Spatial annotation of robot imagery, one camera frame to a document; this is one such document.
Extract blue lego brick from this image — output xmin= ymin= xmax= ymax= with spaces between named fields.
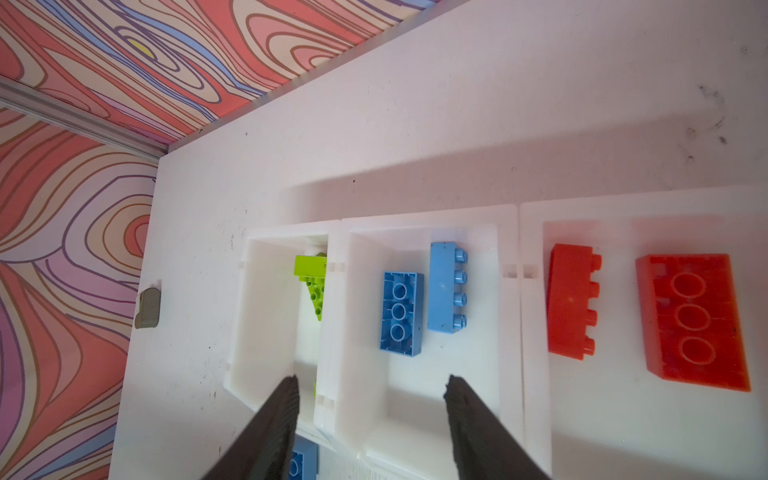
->
xmin=288 ymin=436 xmax=319 ymax=480
xmin=379 ymin=271 xmax=424 ymax=357

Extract green lego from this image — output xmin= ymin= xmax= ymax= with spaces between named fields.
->
xmin=294 ymin=253 xmax=327 ymax=321

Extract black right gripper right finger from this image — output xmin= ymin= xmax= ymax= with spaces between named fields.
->
xmin=444 ymin=375 xmax=548 ymax=480

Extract white container compartment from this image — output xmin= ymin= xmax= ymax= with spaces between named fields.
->
xmin=519 ymin=184 xmax=767 ymax=479
xmin=315 ymin=205 xmax=525 ymax=479

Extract white container middle compartment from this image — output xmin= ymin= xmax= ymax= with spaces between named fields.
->
xmin=315 ymin=205 xmax=525 ymax=479

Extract white container right compartment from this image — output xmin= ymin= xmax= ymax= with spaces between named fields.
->
xmin=519 ymin=184 xmax=767 ymax=479

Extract light blue lego studs up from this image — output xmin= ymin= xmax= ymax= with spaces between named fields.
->
xmin=427 ymin=242 xmax=468 ymax=334

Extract olive small object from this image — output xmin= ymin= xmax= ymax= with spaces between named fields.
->
xmin=134 ymin=287 xmax=161 ymax=329

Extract red lego brick upside down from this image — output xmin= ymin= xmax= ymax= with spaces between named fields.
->
xmin=635 ymin=254 xmax=751 ymax=392

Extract red lego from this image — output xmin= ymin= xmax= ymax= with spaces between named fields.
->
xmin=546 ymin=243 xmax=602 ymax=361

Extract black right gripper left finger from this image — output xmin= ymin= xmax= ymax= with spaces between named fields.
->
xmin=203 ymin=376 xmax=299 ymax=480

